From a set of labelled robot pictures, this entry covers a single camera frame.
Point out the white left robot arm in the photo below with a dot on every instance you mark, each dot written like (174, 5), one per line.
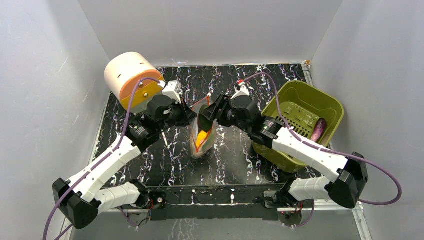
(82, 197)

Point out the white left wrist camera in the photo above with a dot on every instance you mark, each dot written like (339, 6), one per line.
(172, 90)

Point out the green white pen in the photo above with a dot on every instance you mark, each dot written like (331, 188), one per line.
(165, 139)

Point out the clear orange zip top bag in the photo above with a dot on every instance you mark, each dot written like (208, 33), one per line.
(198, 107)

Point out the olive green plastic basket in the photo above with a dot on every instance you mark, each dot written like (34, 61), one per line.
(303, 105)

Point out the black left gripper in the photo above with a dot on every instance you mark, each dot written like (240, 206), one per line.
(188, 115)

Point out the white orange cylindrical drum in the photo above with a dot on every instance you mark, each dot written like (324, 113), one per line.
(124, 71)

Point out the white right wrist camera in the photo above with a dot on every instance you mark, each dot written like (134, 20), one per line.
(241, 89)

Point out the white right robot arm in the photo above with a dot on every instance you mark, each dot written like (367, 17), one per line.
(342, 180)

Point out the yellow toy lemon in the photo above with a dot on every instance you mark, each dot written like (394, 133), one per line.
(201, 139)

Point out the dark green toy avocado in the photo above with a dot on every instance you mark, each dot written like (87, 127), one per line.
(204, 124)

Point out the purple toy eggplant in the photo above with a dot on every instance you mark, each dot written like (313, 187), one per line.
(319, 129)

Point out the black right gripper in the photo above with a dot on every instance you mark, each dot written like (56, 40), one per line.
(219, 110)

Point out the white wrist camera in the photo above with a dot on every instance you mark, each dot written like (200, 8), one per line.
(172, 90)
(241, 89)

